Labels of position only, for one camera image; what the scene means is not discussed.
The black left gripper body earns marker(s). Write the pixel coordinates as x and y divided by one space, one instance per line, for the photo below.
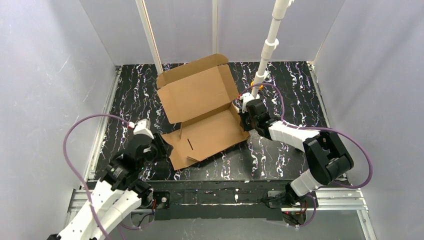
162 146

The white PVC pipe frame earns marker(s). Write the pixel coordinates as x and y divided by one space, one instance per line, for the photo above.
270 44

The brown cardboard box sheet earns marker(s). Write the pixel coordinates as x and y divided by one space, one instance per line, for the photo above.
199 97

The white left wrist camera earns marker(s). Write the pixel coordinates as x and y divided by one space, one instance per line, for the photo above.
142 127

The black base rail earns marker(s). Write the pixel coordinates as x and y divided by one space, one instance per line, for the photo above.
227 199

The white wooden corner post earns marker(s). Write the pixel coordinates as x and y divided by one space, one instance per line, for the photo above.
144 16

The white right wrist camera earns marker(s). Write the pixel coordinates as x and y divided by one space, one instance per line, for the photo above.
244 99

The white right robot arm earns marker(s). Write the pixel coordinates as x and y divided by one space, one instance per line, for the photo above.
326 155

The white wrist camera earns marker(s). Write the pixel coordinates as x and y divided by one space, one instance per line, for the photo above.
142 127
244 99

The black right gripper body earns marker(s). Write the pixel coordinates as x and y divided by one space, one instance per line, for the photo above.
245 120

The yellow tape measure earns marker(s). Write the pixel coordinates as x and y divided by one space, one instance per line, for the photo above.
256 85

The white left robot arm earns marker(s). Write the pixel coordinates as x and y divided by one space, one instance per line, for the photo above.
119 190

